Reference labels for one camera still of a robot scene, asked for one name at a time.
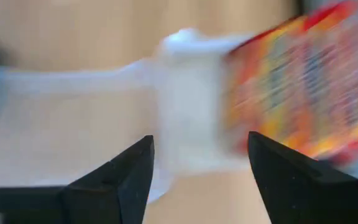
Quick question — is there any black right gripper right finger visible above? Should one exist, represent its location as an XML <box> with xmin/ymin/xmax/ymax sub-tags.
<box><xmin>247</xmin><ymin>131</ymin><xmax>358</xmax><ymax>224</ymax></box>

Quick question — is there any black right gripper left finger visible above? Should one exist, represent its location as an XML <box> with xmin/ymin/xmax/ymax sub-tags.
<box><xmin>0</xmin><ymin>134</ymin><xmax>155</xmax><ymax>224</ymax></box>

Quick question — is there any clear plastic bin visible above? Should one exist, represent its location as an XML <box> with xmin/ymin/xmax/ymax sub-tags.
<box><xmin>0</xmin><ymin>58</ymin><xmax>173</xmax><ymax>203</ymax></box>

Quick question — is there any red Maruchan noodle pack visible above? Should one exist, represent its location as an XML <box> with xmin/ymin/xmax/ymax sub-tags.
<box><xmin>222</xmin><ymin>0</ymin><xmax>358</xmax><ymax>169</ymax></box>

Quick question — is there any white plastic bin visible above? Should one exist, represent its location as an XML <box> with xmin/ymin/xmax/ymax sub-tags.
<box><xmin>154</xmin><ymin>27</ymin><xmax>254</xmax><ymax>175</ymax></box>

